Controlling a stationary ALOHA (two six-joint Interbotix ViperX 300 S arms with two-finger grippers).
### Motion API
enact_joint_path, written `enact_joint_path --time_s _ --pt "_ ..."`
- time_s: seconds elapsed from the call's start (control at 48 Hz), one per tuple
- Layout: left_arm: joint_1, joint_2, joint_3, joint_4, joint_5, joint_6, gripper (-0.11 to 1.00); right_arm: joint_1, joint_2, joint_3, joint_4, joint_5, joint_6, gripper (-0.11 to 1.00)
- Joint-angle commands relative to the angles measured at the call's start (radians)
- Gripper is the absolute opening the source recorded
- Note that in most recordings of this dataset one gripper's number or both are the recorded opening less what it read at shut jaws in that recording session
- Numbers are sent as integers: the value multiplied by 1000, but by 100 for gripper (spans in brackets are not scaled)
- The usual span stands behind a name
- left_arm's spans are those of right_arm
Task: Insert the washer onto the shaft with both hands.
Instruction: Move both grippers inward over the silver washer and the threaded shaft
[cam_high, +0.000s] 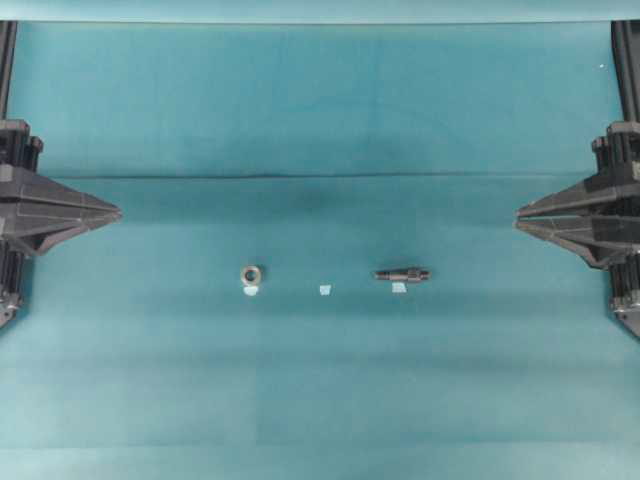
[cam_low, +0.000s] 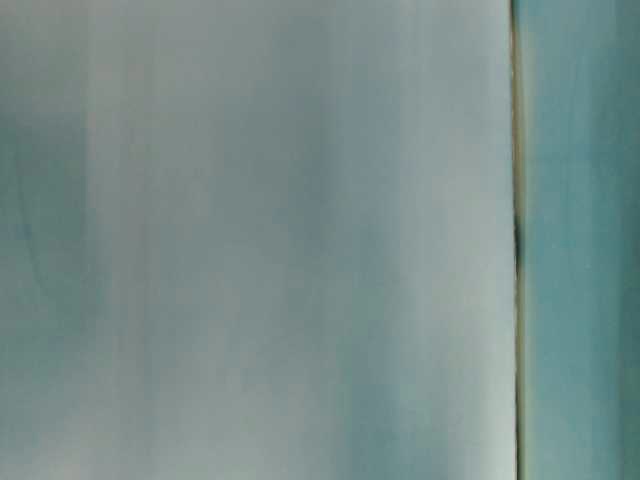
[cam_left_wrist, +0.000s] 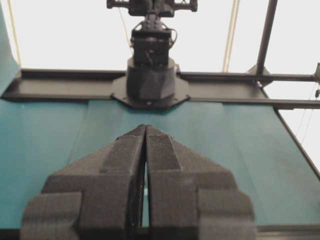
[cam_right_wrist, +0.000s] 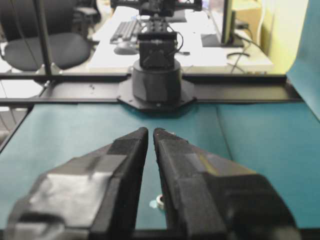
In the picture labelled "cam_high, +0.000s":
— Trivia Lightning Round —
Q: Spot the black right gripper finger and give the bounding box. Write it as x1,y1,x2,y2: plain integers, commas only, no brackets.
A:
516,175,639,218
514,217,639,270

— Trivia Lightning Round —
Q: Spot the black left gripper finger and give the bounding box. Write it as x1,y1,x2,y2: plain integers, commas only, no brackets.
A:
1,217,119,257
1,165,122,220

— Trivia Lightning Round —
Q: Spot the black threaded metal shaft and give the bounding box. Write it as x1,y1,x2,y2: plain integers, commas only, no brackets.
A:
374,267,431,283

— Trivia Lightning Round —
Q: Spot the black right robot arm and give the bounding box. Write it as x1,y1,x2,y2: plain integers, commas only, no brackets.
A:
515,121,639,335

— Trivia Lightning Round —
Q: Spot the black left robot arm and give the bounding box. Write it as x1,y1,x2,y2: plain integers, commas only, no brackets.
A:
1,120,121,325

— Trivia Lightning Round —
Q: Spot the right pale tape marker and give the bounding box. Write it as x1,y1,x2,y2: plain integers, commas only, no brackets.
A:
392,282,407,294

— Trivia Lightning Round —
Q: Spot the left pale tape marker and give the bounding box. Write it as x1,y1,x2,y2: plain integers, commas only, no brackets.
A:
243,285,259,297

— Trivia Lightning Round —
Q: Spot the right black frame rail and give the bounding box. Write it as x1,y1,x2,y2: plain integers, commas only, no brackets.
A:
611,20,640,122

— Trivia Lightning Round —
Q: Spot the black frame rail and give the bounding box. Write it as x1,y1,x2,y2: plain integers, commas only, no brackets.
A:
0,21,18,119
611,20,640,122

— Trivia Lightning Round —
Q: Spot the left black frame rail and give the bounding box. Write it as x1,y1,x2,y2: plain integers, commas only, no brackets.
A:
0,21,18,119

